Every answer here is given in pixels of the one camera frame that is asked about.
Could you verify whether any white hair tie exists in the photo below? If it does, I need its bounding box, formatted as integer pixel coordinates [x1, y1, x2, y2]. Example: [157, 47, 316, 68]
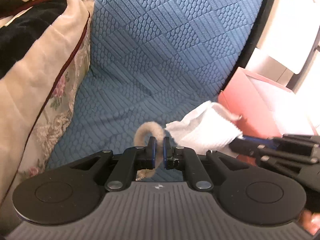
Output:
[133, 121, 167, 181]

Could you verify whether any white tissue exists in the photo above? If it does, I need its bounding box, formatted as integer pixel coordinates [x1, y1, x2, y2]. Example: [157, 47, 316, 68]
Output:
[165, 101, 243, 158]

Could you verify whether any person right hand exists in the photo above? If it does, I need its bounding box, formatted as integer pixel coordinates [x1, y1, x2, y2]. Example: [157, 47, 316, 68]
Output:
[299, 210, 320, 235]

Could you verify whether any pink cardboard box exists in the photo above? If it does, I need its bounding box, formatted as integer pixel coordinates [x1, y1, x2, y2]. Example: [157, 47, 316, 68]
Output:
[217, 67, 320, 165]

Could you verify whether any blue quilted seat cushion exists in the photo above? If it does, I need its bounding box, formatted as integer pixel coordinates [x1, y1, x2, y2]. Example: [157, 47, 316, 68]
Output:
[47, 0, 263, 169]

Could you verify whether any floral lace cushion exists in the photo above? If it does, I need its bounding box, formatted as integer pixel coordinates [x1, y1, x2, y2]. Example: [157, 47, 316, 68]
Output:
[15, 12, 93, 181]

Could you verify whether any striped red black blanket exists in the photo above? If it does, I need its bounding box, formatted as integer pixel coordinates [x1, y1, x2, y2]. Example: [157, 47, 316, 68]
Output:
[1, 0, 90, 198]

